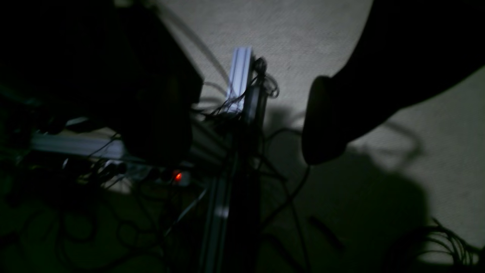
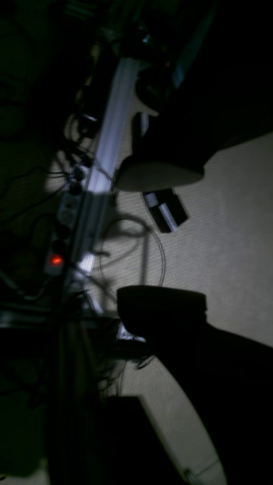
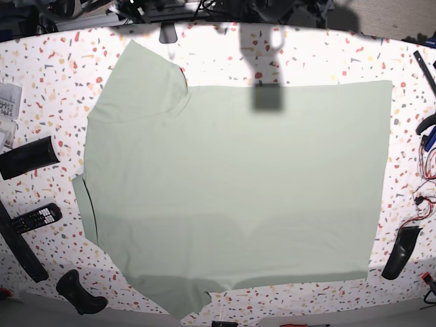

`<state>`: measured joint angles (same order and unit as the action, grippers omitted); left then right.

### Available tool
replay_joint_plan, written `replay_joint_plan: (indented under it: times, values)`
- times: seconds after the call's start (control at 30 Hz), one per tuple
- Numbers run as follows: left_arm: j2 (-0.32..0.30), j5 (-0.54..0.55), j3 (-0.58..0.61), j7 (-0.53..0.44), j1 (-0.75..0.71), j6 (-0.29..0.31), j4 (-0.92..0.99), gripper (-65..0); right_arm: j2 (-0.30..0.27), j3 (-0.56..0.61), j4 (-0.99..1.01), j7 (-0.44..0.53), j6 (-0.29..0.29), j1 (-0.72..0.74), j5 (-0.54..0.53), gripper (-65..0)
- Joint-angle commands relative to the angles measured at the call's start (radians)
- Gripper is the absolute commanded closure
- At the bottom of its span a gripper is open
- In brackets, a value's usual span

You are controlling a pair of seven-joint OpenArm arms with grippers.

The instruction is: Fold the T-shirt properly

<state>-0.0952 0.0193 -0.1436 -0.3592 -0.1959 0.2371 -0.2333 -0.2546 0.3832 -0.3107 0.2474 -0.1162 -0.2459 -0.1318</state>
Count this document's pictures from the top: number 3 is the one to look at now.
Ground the black metal strip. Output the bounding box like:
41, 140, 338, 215
414, 50, 436, 93

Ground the long black bar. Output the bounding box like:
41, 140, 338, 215
1, 204, 49, 283

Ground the black game controller grip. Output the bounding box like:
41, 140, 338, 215
56, 269, 108, 315

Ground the dark camera mount base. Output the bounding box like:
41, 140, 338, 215
159, 22, 178, 44

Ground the black curved handle piece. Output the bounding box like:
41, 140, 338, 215
381, 226, 422, 280

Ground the black TV remote control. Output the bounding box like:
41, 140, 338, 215
11, 203, 63, 234

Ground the red and black wire bundle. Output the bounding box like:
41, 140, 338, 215
391, 136, 436, 239

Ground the small clear plastic box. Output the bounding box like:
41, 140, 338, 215
0, 119, 17, 149

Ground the light green T-shirt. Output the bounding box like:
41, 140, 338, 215
73, 42, 392, 319

